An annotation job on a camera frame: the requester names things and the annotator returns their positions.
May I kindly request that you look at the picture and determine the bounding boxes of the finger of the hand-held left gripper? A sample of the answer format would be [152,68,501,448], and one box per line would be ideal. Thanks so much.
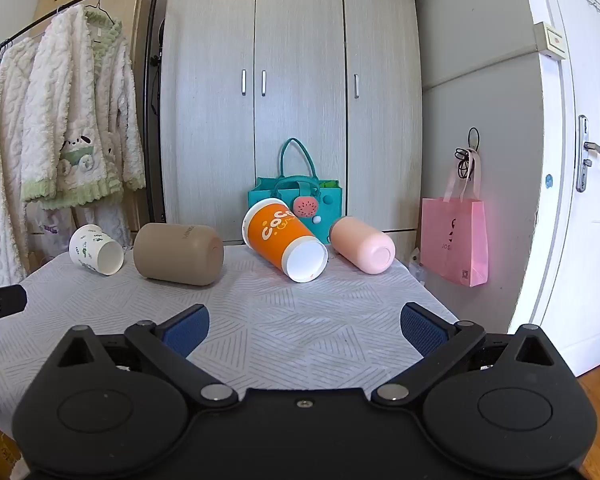
[0,285,28,344]

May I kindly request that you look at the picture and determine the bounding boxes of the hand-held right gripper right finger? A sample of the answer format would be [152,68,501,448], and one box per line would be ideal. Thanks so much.
[371,302,562,407]

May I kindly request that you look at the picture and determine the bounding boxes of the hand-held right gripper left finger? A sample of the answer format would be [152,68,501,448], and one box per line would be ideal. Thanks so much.
[50,303,240,408]

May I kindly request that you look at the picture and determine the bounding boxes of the orange paper cup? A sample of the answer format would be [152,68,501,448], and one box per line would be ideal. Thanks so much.
[242,198,329,283]

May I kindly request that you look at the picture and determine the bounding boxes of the tan matte cup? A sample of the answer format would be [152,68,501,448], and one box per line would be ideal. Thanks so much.
[133,222,225,287]

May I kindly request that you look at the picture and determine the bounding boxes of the white green-print paper cup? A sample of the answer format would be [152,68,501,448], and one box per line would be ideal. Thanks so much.
[69,224,125,276]

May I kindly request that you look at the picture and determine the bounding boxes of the pink matte cup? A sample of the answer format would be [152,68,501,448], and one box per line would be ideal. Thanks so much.
[329,216,397,275]

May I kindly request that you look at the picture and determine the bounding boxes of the white pants purple print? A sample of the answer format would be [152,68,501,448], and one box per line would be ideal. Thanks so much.
[27,202,83,263]

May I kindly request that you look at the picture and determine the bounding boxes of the white patterned tablecloth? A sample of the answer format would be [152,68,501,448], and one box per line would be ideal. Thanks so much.
[0,244,462,413]

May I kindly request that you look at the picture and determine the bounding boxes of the pink shopping bag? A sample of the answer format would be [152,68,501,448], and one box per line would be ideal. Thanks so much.
[420,149,489,288]

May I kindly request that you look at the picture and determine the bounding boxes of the teal felt tote bag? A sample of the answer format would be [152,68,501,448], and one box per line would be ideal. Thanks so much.
[248,138,343,244]

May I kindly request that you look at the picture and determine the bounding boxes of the white door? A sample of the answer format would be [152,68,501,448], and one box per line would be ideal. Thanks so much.
[516,0,600,377]

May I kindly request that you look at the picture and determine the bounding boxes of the white fluffy robe green trim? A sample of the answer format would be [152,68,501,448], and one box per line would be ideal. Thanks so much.
[20,4,147,211]

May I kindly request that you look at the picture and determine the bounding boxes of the black clothes rack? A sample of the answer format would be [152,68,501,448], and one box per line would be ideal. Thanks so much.
[0,0,167,226]

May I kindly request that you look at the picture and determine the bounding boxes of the grey wood-grain wardrobe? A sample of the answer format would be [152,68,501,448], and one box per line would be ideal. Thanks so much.
[159,0,424,247]

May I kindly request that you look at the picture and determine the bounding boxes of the black wall hook with cord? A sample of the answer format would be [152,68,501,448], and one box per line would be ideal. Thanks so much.
[454,127,481,181]

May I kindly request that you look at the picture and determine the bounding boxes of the silver door handle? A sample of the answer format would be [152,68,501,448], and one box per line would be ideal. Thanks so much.
[576,115,600,194]

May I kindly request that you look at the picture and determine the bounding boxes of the white wall box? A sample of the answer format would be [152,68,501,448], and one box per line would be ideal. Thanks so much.
[532,22,567,62]

